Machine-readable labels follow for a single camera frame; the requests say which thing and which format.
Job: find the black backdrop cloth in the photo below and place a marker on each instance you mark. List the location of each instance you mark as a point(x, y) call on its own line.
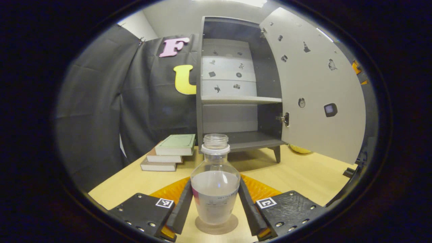
point(94, 101)

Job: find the round brown coaster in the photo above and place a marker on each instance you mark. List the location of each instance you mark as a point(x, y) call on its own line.
point(216, 230)

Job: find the large ceiling light panel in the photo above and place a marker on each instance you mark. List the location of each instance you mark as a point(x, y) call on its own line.
point(251, 2)

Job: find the grey cover book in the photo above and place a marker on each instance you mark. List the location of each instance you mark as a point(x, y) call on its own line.
point(158, 166)

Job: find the pale yellow textured ball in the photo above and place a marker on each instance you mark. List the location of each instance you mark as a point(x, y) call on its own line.
point(298, 149)

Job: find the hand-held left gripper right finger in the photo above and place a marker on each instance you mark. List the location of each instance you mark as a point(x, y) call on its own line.
point(248, 209)

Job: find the clear plastic bottle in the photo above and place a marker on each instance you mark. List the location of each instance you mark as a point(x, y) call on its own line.
point(216, 195)

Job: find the grey cabinet door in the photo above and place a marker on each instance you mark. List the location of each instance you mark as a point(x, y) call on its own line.
point(314, 128)

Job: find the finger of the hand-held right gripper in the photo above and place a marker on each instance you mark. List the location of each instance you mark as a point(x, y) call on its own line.
point(356, 68)

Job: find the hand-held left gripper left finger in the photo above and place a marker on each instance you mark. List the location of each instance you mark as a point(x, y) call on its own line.
point(182, 209)

